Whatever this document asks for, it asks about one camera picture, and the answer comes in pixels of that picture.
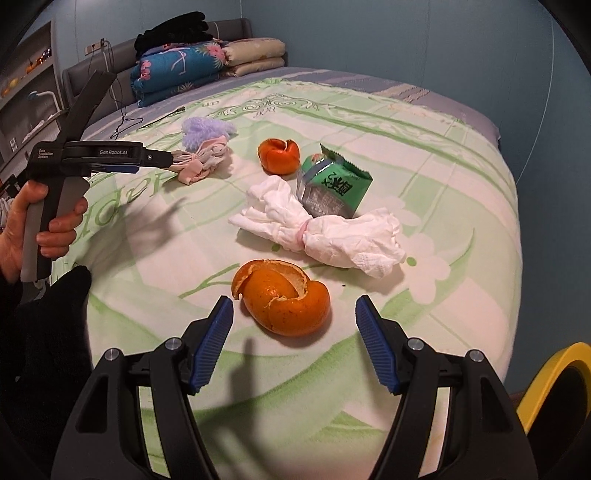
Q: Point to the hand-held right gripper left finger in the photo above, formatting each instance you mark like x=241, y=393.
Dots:
x=212, y=346

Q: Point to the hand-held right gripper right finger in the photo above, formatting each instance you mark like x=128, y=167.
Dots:
x=376, y=346

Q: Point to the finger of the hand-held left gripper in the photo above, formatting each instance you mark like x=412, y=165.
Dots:
x=154, y=159

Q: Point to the pink sock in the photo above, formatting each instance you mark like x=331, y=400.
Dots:
x=203, y=159

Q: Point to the purple fuzzy sock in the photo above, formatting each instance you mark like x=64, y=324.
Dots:
x=201, y=129

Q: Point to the orange mandarin peel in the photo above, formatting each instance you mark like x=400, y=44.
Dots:
x=295, y=314
x=277, y=159

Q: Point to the green carton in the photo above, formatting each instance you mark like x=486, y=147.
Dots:
x=339, y=184

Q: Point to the yellow rimmed waste bin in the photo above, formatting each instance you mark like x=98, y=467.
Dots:
x=549, y=374

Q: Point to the person's left forearm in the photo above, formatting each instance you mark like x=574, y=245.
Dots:
x=46, y=332

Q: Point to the person's left hand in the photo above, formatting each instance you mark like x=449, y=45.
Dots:
x=11, y=240

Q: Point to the white desk lamp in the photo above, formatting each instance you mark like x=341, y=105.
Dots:
x=41, y=96

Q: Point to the folded blue floral quilt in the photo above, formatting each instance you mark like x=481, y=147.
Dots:
x=184, y=69

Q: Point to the yellow fruit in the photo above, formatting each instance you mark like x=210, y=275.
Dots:
x=10, y=86

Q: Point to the orange ornament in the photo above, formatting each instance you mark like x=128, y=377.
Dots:
x=32, y=65

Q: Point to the black clothing pile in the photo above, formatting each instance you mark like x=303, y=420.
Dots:
x=173, y=30

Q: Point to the folded beige quilt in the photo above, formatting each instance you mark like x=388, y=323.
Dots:
x=256, y=55

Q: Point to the green printed blanket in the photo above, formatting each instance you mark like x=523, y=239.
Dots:
x=415, y=184

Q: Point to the grey bed with striped sheet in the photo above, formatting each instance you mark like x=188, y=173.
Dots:
x=434, y=99

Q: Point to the wall power strip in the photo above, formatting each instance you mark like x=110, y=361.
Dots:
x=96, y=46

